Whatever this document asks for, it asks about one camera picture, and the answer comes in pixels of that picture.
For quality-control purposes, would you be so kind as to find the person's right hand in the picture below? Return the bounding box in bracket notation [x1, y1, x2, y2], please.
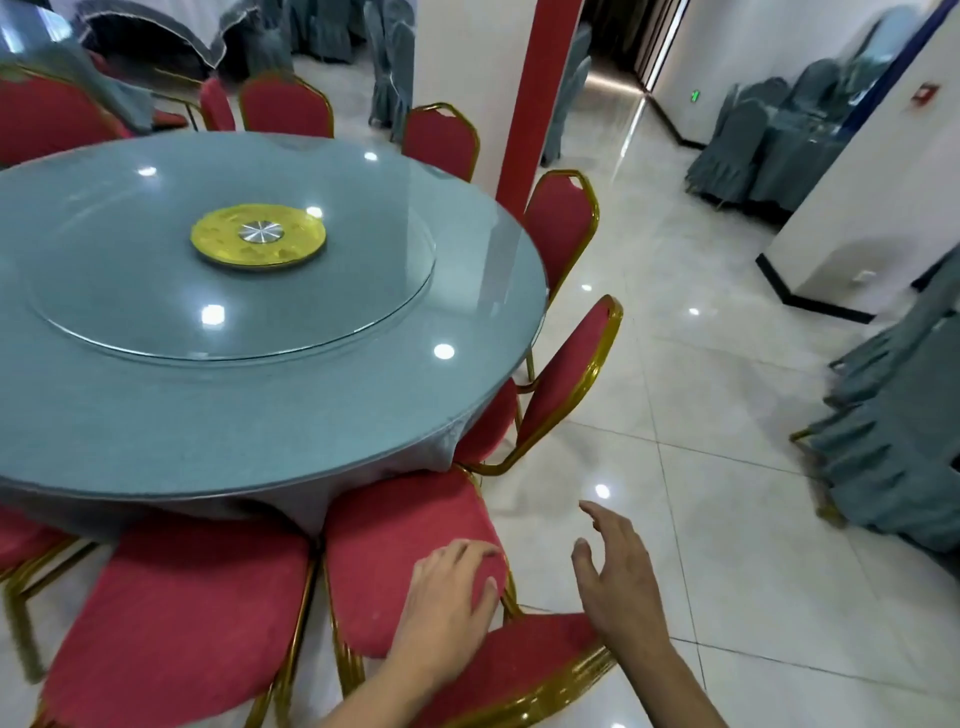
[571, 500, 673, 661]

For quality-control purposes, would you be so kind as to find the yellow turntable base disc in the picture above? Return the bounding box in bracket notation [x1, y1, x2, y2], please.
[189, 202, 329, 271]

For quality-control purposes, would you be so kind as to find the glass lazy susan turntable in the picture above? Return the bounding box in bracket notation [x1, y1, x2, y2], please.
[22, 168, 438, 365]

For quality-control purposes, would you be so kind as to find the white clothed table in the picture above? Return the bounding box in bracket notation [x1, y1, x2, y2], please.
[74, 0, 253, 73]

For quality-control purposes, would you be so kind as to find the person's left hand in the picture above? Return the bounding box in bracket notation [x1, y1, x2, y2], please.
[386, 539, 505, 688]

